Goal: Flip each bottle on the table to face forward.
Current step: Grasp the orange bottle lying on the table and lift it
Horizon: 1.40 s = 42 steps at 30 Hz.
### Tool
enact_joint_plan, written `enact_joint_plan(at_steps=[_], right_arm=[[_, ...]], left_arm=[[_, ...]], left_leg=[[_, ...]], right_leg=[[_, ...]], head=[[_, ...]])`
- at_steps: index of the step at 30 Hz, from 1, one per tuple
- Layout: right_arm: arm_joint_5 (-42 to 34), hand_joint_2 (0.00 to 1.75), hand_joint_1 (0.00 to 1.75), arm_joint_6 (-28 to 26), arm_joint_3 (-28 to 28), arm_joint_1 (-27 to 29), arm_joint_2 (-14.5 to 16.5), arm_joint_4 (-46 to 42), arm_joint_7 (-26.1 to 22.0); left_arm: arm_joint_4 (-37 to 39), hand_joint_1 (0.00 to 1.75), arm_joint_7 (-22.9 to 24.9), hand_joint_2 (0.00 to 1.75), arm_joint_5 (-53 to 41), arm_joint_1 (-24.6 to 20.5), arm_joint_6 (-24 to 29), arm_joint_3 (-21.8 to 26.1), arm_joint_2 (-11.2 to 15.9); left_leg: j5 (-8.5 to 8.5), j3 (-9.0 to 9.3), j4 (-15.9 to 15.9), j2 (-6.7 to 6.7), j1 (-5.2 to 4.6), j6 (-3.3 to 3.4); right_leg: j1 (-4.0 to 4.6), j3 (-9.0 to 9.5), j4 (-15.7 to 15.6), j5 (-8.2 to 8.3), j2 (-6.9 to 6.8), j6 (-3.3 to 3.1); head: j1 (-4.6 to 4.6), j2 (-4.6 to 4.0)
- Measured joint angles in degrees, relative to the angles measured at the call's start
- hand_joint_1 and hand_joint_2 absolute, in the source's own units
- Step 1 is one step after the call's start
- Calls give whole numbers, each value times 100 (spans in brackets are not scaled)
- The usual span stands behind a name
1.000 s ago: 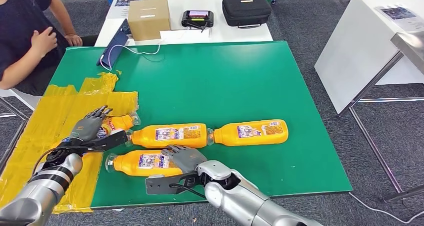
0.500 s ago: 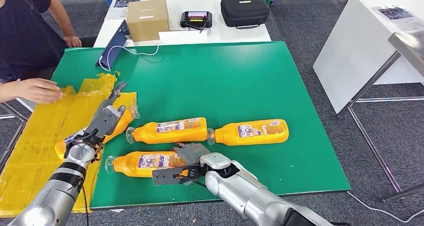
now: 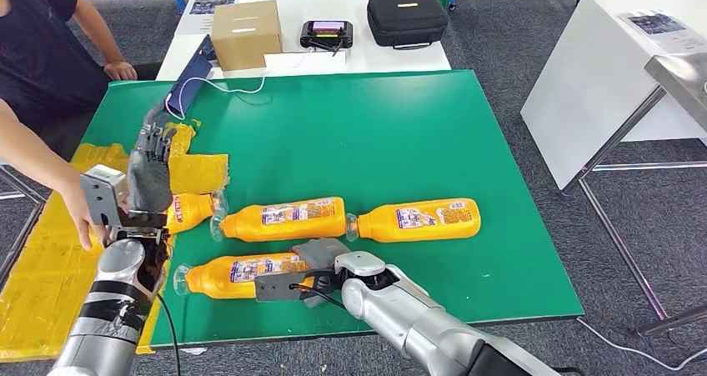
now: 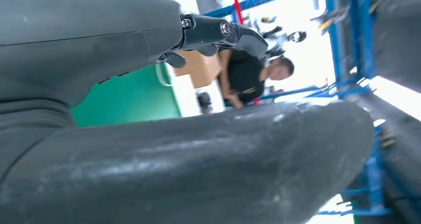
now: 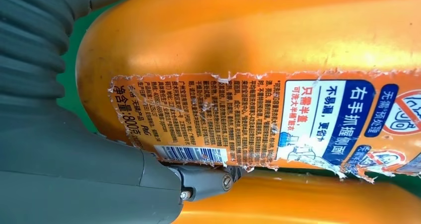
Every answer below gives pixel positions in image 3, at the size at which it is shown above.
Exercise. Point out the printed instruction sheet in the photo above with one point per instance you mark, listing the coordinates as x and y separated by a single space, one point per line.
660 26

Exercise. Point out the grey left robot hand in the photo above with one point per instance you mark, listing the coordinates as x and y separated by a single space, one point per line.
149 183

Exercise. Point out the dark blue tablet case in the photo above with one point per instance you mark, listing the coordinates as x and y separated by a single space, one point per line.
188 86

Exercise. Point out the steel table with legs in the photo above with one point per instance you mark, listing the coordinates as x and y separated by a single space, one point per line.
679 72

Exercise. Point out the person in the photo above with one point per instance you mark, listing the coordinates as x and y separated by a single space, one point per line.
38 58

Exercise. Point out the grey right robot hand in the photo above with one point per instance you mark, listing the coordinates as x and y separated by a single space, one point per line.
323 252

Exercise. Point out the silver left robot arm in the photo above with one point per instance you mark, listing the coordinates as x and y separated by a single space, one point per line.
110 318

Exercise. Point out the person's left hand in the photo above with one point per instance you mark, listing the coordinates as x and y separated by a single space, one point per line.
120 71

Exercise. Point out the person's right hand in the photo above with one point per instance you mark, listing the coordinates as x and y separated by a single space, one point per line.
74 202

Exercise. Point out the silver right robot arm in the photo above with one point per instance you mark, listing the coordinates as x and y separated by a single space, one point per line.
420 318

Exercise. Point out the black carrying case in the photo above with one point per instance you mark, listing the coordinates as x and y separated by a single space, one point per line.
407 19

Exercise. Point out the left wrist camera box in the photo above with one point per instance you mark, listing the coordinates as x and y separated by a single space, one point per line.
102 197

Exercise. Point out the brown cardboard box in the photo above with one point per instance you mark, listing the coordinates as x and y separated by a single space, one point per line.
246 34

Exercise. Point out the yellow tape sheet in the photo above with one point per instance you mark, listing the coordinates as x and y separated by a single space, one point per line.
33 285

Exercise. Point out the printed paper sheet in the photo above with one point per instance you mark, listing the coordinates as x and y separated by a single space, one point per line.
207 8

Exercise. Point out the black handheld controller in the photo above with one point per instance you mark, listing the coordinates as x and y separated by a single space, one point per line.
326 35

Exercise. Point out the orange detergent bottle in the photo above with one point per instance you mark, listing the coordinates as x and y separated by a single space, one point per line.
215 279
381 227
248 227
190 213

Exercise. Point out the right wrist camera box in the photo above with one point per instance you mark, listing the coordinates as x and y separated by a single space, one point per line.
276 286

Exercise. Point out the person's left forearm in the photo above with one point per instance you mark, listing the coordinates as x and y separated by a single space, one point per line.
99 28

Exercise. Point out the green table mat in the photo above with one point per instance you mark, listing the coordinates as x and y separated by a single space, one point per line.
359 141

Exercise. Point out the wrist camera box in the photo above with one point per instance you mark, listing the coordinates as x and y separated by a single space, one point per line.
276 286
102 197

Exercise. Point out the person's right forearm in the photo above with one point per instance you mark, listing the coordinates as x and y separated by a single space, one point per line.
27 147

